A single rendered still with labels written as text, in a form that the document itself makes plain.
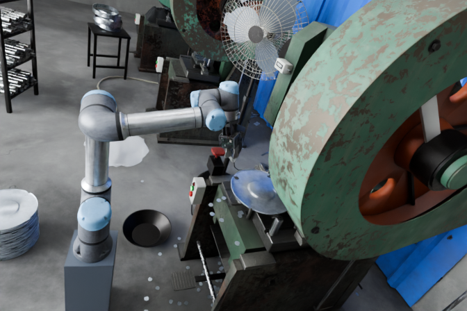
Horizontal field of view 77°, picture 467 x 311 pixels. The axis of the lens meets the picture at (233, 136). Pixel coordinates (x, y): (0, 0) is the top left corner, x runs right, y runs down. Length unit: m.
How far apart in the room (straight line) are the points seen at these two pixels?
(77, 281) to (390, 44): 1.38
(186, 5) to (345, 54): 1.71
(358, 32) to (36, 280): 1.81
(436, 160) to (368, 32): 0.36
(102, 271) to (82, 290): 0.15
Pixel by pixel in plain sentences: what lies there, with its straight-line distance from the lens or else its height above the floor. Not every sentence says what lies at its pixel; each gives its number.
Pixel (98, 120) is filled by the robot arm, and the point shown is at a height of 1.08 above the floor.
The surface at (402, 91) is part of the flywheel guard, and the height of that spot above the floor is 1.49.
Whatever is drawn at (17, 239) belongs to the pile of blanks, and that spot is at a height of 0.13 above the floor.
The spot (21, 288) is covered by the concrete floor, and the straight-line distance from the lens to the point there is 1.93.
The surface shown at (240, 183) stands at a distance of 1.35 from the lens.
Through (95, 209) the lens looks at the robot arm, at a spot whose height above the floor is 0.68.
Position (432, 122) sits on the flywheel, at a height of 1.42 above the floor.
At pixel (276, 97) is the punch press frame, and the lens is 1.28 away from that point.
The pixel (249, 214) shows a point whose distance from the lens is 1.38.
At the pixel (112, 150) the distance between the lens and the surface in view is 2.44.
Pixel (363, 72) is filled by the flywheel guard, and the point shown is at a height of 1.50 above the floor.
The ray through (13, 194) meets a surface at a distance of 2.04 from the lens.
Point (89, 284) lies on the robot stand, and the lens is 1.51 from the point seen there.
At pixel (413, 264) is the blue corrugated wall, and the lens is 2.41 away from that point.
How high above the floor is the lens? 1.61
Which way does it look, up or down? 29 degrees down
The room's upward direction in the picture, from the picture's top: 18 degrees clockwise
